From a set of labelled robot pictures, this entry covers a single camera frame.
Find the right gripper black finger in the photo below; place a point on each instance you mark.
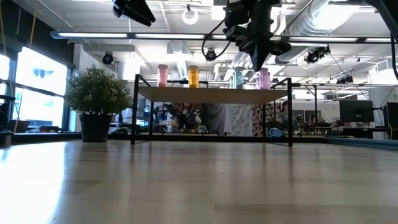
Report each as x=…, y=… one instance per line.
x=258, y=56

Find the pink pill bottle white cap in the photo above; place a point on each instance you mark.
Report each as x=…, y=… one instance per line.
x=263, y=80

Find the teal pill bottle white cap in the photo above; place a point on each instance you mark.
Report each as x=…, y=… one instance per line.
x=238, y=79

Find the orange pill bottle white cap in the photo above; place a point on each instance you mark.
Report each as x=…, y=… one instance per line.
x=193, y=77

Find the red pill bottle white cap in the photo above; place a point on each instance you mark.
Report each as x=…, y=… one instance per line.
x=162, y=76

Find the wooden shelf black metal legs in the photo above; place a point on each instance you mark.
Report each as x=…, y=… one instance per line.
x=211, y=95

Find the long ceiling light bar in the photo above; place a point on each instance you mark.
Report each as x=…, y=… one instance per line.
x=93, y=35

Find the black ceiling spotlight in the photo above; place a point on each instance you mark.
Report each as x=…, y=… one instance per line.
x=107, y=58
x=317, y=54
x=210, y=55

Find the person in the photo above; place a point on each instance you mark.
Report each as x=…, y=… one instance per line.
x=284, y=113

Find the dark patterned hanging cloth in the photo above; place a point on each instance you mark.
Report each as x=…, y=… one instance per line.
x=259, y=119

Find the white patterned hanging cloth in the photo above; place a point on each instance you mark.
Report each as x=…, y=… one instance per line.
x=236, y=119

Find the blue round object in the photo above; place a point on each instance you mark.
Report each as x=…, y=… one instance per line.
x=275, y=132

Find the green artificial potted plant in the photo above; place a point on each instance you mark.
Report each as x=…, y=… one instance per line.
x=96, y=93

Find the black computer monitor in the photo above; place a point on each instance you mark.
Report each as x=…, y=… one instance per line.
x=356, y=111
x=393, y=119

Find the large window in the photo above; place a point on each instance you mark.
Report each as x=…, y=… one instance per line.
x=40, y=93

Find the grey round air duct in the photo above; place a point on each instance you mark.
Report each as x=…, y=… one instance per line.
x=308, y=21

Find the black aluminium table frame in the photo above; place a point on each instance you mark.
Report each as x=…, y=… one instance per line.
x=46, y=137

